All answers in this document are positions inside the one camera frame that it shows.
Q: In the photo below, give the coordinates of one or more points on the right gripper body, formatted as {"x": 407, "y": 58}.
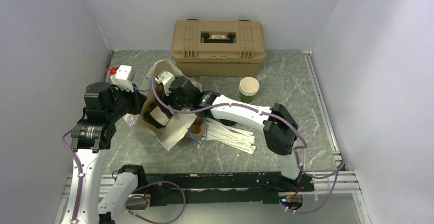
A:
{"x": 173, "y": 99}

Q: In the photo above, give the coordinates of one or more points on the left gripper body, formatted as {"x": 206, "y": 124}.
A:
{"x": 125, "y": 102}

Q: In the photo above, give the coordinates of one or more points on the paper bag with blue handles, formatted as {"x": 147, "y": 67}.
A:
{"x": 178, "y": 125}

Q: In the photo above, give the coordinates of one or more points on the white paper cup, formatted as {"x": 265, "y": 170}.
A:
{"x": 165, "y": 116}

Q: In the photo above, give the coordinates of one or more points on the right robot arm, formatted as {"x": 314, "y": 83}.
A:
{"x": 278, "y": 126}

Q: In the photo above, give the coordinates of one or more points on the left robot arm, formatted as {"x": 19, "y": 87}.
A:
{"x": 105, "y": 104}

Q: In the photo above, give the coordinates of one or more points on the tan plastic toolbox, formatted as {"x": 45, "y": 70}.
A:
{"x": 218, "y": 48}

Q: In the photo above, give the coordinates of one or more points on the black cup lid stack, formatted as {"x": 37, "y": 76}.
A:
{"x": 227, "y": 122}

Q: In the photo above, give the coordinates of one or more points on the green paper cup stack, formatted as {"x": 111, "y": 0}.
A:
{"x": 248, "y": 88}

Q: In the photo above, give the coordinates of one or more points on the pile of wrapped straws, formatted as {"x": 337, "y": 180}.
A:
{"x": 237, "y": 138}

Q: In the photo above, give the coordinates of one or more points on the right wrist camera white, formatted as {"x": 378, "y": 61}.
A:
{"x": 165, "y": 78}

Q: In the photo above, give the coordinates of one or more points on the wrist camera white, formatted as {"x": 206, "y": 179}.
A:
{"x": 165, "y": 78}
{"x": 121, "y": 76}

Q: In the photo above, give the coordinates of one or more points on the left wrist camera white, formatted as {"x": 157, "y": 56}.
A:
{"x": 121, "y": 76}

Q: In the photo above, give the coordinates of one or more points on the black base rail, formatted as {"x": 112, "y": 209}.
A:
{"x": 208, "y": 188}

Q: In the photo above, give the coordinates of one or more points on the aluminium side rail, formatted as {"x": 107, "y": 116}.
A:
{"x": 327, "y": 122}

